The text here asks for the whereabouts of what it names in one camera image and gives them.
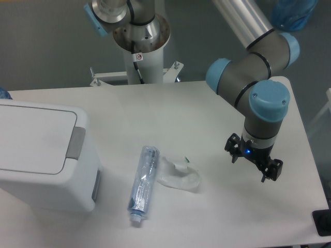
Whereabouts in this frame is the white trash can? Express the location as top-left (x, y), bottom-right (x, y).
top-left (1, 99), bottom-right (102, 212)

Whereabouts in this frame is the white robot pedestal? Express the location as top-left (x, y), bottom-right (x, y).
top-left (90, 14), bottom-right (184, 86)

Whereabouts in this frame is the blue plastic bag corner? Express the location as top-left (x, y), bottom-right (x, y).
top-left (0, 87), bottom-right (12, 100)

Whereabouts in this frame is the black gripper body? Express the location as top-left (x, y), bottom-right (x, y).
top-left (234, 136), bottom-right (273, 171)

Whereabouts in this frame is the empty clear plastic bottle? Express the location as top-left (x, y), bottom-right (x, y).
top-left (127, 146), bottom-right (160, 227)

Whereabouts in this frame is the crumpled white plastic wrapper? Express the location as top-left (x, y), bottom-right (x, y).
top-left (157, 156), bottom-right (201, 192)

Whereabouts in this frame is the white trash can lid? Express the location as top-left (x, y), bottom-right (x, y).
top-left (1, 100), bottom-right (88, 175)

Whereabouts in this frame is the black device at edge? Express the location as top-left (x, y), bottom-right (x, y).
top-left (312, 209), bottom-right (330, 237)

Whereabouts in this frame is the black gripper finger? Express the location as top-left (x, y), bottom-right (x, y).
top-left (261, 159), bottom-right (283, 183)
top-left (224, 133), bottom-right (241, 163)

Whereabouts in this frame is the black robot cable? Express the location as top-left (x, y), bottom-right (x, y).
top-left (126, 0), bottom-right (145, 85)

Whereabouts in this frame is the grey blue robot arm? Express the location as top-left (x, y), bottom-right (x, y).
top-left (84, 1), bottom-right (300, 180)

